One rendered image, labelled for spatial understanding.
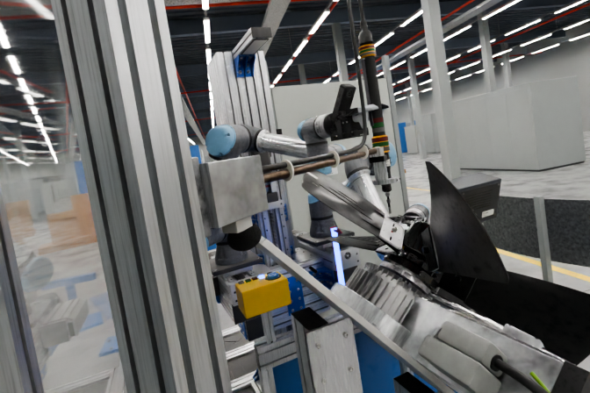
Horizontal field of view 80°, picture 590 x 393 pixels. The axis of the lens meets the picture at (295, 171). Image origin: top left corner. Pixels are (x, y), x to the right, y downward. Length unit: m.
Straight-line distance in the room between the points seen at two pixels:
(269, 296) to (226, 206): 0.85
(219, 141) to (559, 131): 10.38
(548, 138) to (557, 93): 1.16
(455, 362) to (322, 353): 0.24
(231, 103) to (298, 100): 1.12
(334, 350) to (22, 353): 0.53
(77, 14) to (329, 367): 0.68
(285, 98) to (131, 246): 2.54
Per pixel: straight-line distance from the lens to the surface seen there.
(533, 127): 10.65
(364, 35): 0.99
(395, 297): 0.81
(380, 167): 0.94
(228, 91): 1.82
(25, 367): 0.40
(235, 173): 0.40
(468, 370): 0.64
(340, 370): 0.79
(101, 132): 0.35
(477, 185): 1.67
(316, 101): 2.93
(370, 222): 0.87
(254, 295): 1.20
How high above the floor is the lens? 1.49
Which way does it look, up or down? 3 degrees down
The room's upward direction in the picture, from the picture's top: 9 degrees counter-clockwise
